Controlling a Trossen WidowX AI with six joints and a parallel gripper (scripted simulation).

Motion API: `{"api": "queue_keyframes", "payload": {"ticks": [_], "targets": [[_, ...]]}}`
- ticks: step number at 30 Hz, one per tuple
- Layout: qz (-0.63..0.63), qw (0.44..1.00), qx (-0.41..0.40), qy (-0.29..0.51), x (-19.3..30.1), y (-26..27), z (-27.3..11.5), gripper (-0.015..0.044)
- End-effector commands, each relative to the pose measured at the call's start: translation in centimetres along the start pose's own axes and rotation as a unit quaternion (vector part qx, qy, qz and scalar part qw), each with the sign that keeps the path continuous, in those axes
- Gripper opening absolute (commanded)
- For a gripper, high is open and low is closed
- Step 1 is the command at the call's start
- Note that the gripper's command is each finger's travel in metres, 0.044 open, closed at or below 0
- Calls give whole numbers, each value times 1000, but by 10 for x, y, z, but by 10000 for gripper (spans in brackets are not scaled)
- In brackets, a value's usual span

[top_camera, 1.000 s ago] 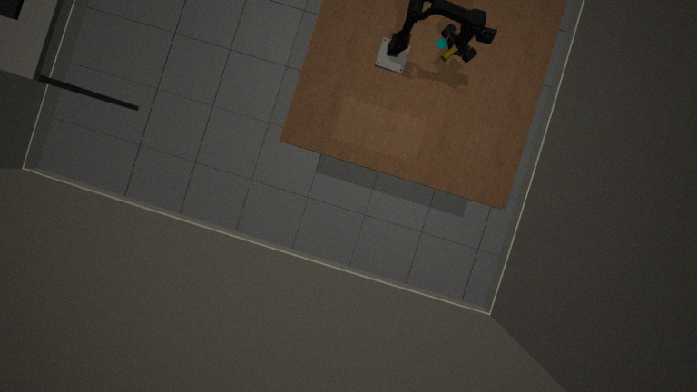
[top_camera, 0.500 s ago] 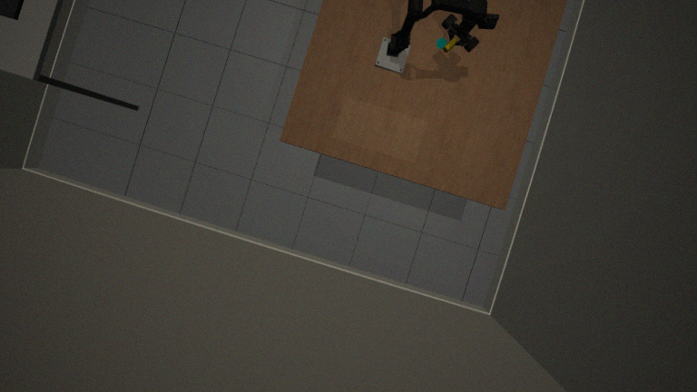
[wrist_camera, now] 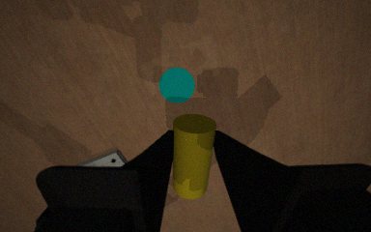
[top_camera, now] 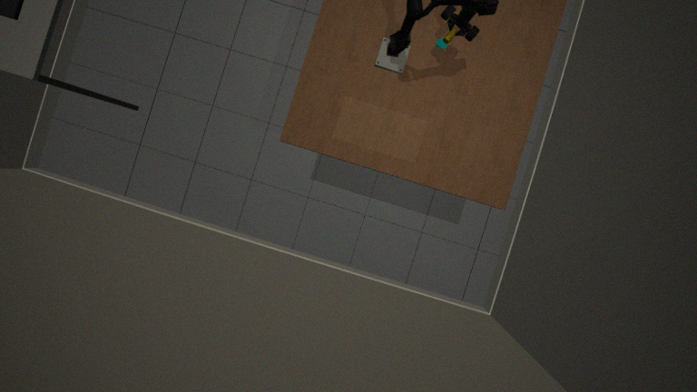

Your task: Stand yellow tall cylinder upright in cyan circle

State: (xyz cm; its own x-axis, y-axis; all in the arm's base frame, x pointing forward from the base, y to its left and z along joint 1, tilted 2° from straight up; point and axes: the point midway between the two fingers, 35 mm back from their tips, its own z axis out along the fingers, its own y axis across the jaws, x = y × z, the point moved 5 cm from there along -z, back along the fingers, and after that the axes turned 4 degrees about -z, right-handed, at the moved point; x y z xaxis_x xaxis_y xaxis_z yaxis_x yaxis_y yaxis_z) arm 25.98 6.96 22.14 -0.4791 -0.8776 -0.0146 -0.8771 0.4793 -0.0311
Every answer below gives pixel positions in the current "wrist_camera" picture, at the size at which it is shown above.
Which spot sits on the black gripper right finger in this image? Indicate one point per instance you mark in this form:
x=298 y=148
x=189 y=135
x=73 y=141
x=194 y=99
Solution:
x=264 y=192

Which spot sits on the yellow cylinder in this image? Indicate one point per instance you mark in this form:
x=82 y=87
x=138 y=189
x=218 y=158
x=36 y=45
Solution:
x=193 y=150

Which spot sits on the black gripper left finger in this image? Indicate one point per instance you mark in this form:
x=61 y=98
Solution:
x=140 y=185

